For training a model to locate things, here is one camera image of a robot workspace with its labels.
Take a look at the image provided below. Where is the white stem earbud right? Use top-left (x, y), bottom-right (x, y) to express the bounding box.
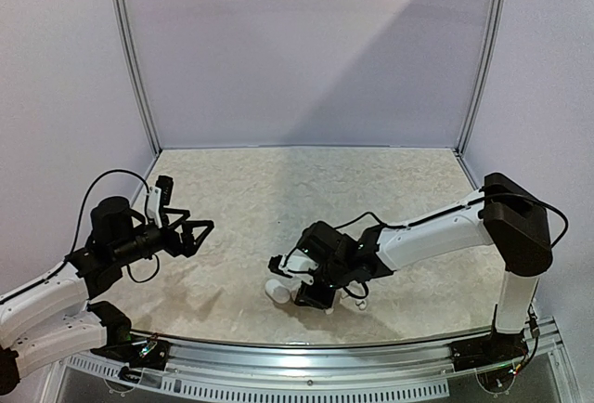
top-left (355, 300), bottom-right (368, 310)

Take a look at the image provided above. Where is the aluminium frame post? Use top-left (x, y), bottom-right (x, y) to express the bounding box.
top-left (454, 0), bottom-right (504, 159)
top-left (112, 0), bottom-right (162, 157)

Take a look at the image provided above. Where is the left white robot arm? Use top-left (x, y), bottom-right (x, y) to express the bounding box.
top-left (1, 196), bottom-right (214, 395)

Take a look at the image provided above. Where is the right aluminium frame post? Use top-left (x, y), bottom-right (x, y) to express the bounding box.
top-left (454, 0), bottom-right (504, 159)

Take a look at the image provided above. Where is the left aluminium frame post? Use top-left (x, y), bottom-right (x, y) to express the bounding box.
top-left (112, 0), bottom-right (162, 157)

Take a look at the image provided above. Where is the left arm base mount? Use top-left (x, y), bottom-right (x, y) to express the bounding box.
top-left (90, 326), bottom-right (172, 371)

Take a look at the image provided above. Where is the aluminium front rail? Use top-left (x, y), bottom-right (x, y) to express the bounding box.
top-left (42, 318), bottom-right (581, 402)

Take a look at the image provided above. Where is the right camera cable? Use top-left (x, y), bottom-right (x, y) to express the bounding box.
top-left (282, 191), bottom-right (570, 302)

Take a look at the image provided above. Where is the left camera cable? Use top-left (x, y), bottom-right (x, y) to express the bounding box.
top-left (64, 169), bottom-right (163, 283)

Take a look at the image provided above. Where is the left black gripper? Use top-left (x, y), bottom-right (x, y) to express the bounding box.
top-left (112, 208), bottom-right (213, 267)

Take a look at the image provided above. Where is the white oval earbud case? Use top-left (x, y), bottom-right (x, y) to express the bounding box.
top-left (265, 279), bottom-right (291, 305)

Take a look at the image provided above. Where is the camera cable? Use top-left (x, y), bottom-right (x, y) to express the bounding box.
top-left (64, 169), bottom-right (163, 283)
top-left (282, 191), bottom-right (570, 302)

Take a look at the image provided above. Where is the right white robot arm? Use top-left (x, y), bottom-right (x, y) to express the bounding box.
top-left (283, 173), bottom-right (553, 362)

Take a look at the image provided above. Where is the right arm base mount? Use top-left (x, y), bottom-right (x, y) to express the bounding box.
top-left (447, 305), bottom-right (540, 375)

